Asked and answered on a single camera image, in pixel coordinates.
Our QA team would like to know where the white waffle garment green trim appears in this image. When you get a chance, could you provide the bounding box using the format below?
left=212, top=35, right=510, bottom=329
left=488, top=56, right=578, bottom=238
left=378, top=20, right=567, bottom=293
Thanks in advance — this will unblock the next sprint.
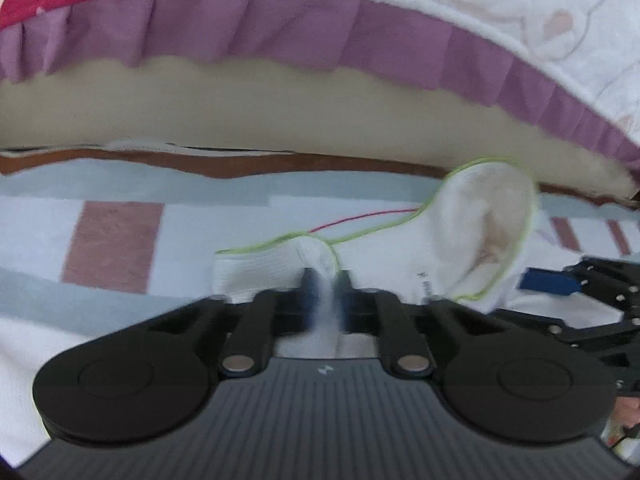
left=214, top=157, right=626, bottom=361

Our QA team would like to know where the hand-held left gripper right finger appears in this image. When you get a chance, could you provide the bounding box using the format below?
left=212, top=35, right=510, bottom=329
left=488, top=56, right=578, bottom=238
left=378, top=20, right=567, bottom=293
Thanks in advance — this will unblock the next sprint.
left=334, top=269, right=506, bottom=381

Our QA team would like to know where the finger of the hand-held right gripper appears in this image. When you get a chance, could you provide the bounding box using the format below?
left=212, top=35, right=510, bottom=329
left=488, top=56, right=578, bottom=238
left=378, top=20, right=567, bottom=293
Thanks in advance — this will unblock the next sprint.
left=492, top=307, right=640, bottom=361
left=519, top=256, right=640, bottom=318

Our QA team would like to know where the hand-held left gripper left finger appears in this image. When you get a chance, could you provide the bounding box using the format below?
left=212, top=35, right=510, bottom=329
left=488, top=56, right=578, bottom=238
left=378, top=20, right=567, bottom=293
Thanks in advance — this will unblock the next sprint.
left=145, top=267, right=326, bottom=379

